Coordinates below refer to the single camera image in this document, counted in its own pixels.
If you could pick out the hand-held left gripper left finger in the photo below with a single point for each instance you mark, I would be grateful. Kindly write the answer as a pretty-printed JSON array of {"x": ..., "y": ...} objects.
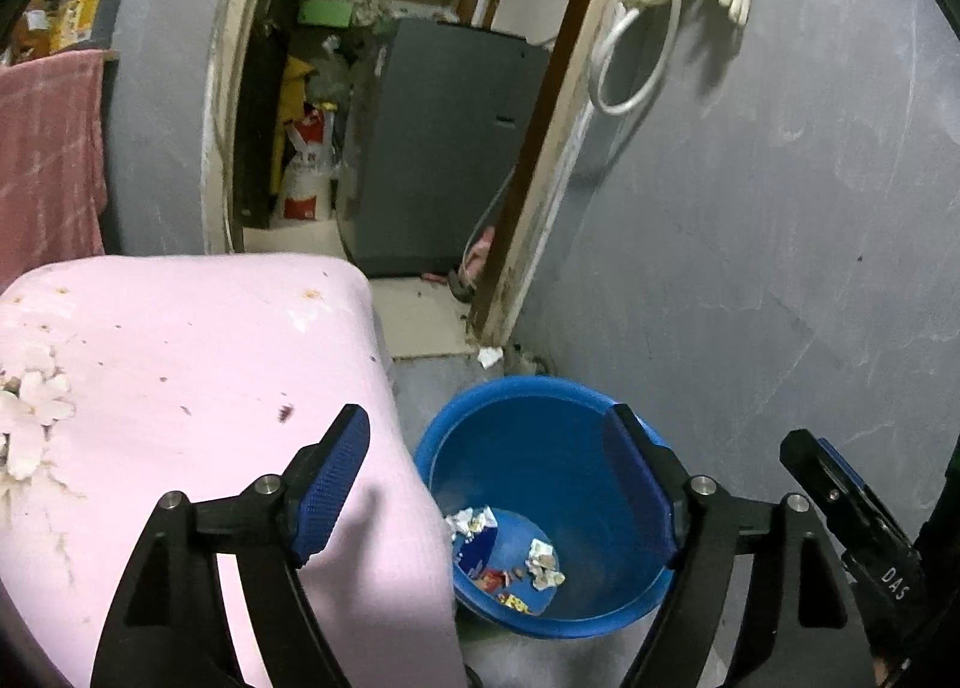
[{"x": 330, "y": 485}]

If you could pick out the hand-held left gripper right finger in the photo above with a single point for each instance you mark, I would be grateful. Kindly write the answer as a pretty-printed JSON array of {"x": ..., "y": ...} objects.
[{"x": 637, "y": 485}]

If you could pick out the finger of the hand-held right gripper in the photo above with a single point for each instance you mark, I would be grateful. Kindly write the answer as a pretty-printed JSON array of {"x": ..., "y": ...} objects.
[{"x": 832, "y": 478}]

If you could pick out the blue plastic bucket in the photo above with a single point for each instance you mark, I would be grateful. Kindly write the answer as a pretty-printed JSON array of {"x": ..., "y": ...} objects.
[{"x": 540, "y": 448}]

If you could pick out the paper ball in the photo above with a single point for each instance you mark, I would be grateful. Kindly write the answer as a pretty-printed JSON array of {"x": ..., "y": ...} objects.
[{"x": 544, "y": 562}]

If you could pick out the white torn foil wrapper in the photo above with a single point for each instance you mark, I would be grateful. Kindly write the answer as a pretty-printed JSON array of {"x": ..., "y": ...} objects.
[{"x": 469, "y": 519}]

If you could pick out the blue snack wrapper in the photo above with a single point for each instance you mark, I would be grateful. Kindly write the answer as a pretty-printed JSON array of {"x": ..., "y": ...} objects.
[{"x": 476, "y": 554}]

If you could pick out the yellow snack wrapper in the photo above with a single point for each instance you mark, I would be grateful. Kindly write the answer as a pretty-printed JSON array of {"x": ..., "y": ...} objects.
[{"x": 517, "y": 603}]

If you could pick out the brown snack wrapper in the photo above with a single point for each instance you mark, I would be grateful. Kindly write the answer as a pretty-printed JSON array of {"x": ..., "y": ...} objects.
[{"x": 495, "y": 578}]

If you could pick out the pink table cloth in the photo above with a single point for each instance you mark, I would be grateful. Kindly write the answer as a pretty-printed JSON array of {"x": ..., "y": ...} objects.
[{"x": 187, "y": 358}]

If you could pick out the white paper scrap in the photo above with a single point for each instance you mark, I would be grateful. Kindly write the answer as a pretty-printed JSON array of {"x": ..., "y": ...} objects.
[{"x": 489, "y": 356}]

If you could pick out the white tissue scraps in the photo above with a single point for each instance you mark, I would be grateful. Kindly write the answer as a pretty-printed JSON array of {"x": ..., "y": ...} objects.
[{"x": 30, "y": 403}]

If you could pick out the white and red rice bag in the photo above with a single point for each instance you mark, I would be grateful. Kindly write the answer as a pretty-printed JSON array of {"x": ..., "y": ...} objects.
[{"x": 307, "y": 171}]

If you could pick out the grey washing machine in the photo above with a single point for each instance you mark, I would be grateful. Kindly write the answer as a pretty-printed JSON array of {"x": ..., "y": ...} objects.
[{"x": 442, "y": 148}]

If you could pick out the yellow bag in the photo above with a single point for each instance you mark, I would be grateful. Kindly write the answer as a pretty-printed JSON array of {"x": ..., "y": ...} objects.
[{"x": 292, "y": 96}]

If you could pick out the clear plastic bags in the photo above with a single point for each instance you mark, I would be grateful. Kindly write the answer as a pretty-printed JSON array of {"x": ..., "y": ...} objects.
[{"x": 330, "y": 73}]

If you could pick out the pink hanging towel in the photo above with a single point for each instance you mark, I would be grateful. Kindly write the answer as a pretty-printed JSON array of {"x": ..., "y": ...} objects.
[{"x": 45, "y": 156}]

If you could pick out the green box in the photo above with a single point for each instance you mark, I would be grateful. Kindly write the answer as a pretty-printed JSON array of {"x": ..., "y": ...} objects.
[{"x": 326, "y": 12}]

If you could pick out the brown sauce bottle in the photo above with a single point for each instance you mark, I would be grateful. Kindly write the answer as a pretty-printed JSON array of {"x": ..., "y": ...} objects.
[{"x": 34, "y": 21}]

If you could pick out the wooden door frame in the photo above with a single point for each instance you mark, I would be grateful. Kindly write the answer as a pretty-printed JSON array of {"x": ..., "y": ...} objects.
[{"x": 217, "y": 133}]

